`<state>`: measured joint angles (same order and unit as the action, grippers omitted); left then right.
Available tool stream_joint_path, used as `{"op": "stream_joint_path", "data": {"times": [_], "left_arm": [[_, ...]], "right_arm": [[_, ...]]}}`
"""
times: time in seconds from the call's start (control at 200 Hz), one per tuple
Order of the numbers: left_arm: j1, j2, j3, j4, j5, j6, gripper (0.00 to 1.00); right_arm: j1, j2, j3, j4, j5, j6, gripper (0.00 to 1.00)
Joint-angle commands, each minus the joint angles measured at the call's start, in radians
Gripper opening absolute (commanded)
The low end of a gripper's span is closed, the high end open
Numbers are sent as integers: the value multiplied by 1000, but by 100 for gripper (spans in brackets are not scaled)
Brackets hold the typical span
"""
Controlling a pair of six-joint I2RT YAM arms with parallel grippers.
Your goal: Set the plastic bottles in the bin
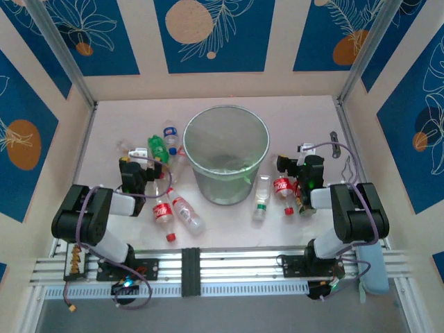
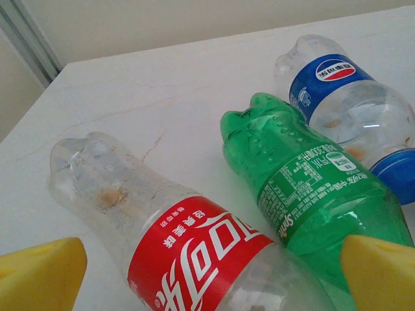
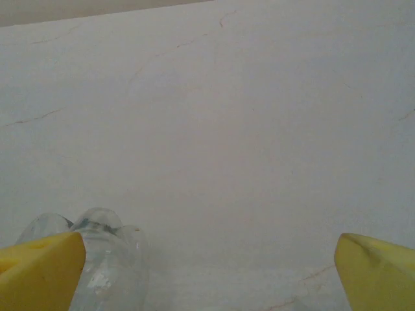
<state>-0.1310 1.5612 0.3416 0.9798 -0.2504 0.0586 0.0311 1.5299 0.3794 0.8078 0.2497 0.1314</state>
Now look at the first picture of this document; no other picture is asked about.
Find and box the yellow connector cable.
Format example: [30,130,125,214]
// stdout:
[64,279,78,313]

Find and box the white red label plastic bottle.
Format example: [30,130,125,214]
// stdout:
[165,187,207,237]

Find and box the thin metal wire hook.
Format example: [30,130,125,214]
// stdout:
[341,155,358,184]

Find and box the clear green label plastic bottle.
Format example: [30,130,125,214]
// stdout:
[252,174,272,222]

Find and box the aluminium corner post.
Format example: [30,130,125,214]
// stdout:
[336,0,405,105]
[24,0,99,109]

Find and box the black orange terminal board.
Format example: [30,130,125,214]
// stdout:
[63,242,88,281]

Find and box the silver mesh waste bin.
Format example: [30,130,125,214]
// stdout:
[182,105,271,205]

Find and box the blue label plastic bottle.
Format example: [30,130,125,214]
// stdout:
[162,119,180,154]

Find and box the aluminium base frame rail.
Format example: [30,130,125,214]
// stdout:
[29,246,416,301]

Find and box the small controller board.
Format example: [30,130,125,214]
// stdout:
[307,279,343,301]
[110,277,139,296]

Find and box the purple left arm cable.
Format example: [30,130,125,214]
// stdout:
[75,155,173,310]

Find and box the dark metal bracket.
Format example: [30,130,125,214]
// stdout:
[329,130,343,159]

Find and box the black centre rail bracket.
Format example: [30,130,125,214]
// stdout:
[181,247,202,298]

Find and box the slotted grey cable duct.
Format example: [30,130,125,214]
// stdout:
[44,282,309,300]

